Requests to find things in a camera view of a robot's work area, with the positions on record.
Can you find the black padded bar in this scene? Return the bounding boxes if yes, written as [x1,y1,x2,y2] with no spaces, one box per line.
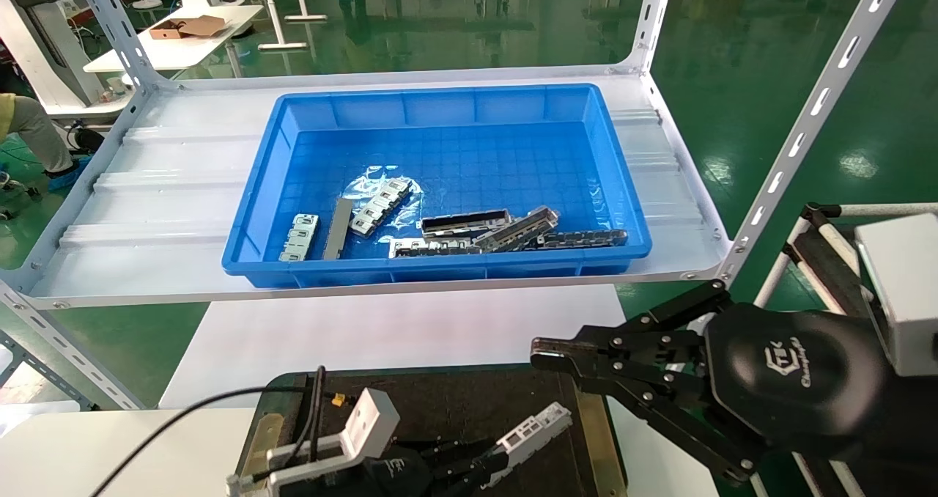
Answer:
[784,204,880,316]

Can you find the small silver metal part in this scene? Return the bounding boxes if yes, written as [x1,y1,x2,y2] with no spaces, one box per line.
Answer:
[279,213,321,262]

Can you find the white machine column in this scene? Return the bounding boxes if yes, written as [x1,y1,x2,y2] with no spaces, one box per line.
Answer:
[0,0,136,124]

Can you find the silver metal part in bag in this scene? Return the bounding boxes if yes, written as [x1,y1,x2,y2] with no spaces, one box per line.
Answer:
[350,178,413,238]

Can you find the silver perforated metal part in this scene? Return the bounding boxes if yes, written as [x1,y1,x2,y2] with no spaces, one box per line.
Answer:
[495,402,574,470]

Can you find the white desk with legs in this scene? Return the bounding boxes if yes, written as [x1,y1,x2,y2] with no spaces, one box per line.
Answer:
[227,0,328,51]

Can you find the long black metal part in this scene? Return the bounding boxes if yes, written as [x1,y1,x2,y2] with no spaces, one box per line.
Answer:
[539,229,629,249]

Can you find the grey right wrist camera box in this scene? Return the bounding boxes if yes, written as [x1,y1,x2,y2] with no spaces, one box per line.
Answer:
[854,213,938,378]

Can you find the blue plastic bin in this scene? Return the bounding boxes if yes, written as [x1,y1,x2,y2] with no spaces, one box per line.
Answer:
[222,83,654,289]

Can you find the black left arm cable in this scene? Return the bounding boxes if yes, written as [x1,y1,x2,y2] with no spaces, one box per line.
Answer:
[90,365,328,497]

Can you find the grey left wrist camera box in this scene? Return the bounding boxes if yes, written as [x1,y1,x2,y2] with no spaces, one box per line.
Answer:
[226,387,402,497]

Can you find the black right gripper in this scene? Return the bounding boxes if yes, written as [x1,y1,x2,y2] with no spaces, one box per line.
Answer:
[530,279,892,487]

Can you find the white table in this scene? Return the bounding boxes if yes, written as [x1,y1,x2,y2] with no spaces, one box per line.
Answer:
[84,2,265,76]

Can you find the silver slotted metal part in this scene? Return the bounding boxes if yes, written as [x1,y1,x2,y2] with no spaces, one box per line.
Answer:
[389,237,477,259]

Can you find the person in yellow jacket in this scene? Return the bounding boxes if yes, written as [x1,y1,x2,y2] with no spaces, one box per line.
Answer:
[0,92,92,191]

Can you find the grey metal bar part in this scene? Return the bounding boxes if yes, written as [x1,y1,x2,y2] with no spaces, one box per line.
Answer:
[323,197,355,261]

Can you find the open cardboard box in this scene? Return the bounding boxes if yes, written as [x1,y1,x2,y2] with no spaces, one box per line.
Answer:
[150,15,228,40]

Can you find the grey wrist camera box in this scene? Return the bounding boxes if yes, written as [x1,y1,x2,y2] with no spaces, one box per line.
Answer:
[226,387,402,497]
[854,213,938,378]

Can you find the black container tray brass corners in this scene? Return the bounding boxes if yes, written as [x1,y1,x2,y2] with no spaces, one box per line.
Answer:
[234,364,629,497]

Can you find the white metal shelf rack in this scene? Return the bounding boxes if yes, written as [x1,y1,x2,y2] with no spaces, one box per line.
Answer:
[0,0,920,411]

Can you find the dark channel metal part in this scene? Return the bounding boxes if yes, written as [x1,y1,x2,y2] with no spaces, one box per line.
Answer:
[420,209,514,239]

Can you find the white tube frame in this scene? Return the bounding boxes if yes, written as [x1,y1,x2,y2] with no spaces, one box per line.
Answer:
[755,202,938,311]

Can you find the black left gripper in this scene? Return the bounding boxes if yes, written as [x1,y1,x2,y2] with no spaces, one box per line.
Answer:
[358,440,515,497]

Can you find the silver ribbed metal part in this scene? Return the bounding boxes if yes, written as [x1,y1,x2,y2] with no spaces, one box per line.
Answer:
[475,205,561,254]

